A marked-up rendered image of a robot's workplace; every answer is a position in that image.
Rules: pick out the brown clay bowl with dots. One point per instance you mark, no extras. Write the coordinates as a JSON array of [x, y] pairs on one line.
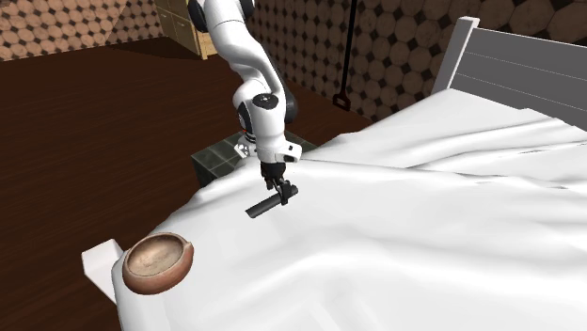
[[157, 262]]

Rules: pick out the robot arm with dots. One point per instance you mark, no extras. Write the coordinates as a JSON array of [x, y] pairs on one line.
[[257, 64]]

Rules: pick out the tan wooden cabinet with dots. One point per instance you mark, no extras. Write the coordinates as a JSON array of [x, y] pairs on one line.
[[185, 25]]

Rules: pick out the white bed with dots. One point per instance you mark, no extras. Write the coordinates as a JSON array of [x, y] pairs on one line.
[[367, 229]]

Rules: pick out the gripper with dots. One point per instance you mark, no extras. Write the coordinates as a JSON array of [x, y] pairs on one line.
[[271, 170]]

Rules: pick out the black floor lamp pole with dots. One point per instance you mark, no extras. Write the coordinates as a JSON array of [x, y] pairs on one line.
[[347, 50]]

